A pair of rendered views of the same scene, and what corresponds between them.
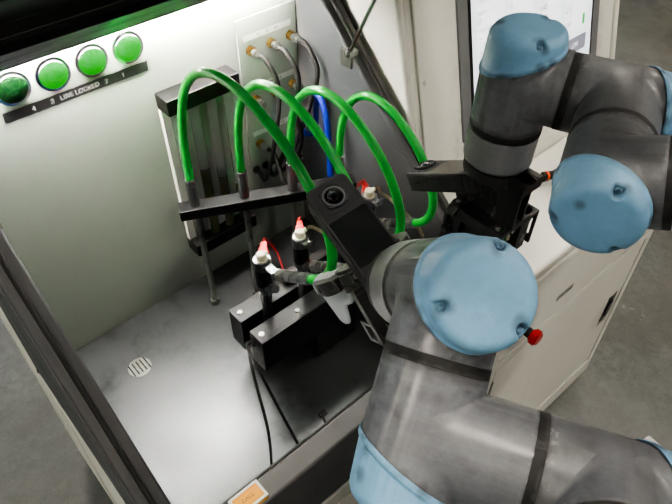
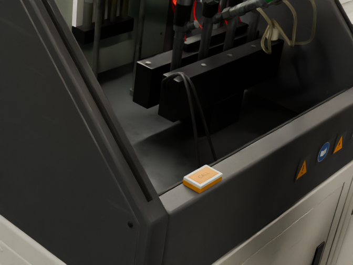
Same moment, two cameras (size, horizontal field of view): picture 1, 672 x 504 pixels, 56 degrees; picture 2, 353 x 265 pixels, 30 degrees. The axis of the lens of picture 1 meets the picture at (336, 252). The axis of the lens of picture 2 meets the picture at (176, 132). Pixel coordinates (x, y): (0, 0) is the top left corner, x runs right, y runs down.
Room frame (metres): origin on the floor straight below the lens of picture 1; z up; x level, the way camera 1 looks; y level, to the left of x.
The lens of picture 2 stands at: (-0.35, 0.33, 1.45)
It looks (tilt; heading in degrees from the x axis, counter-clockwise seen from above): 29 degrees down; 348
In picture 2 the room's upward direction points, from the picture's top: 8 degrees clockwise
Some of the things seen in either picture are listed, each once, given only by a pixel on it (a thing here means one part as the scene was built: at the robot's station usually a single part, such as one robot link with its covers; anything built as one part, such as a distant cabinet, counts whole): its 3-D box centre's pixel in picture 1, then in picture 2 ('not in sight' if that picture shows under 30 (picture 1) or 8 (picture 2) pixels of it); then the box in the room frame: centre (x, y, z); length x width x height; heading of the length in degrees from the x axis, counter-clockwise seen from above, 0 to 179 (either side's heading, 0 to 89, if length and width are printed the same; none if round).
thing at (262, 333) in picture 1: (320, 304); (210, 84); (0.80, 0.03, 0.91); 0.34 x 0.10 x 0.15; 132
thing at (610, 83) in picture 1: (619, 113); not in sight; (0.51, -0.26, 1.52); 0.11 x 0.11 x 0.08; 66
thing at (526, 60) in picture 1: (520, 78); not in sight; (0.57, -0.18, 1.53); 0.09 x 0.08 x 0.11; 66
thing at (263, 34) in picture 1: (276, 91); not in sight; (1.07, 0.11, 1.20); 0.13 x 0.03 x 0.31; 132
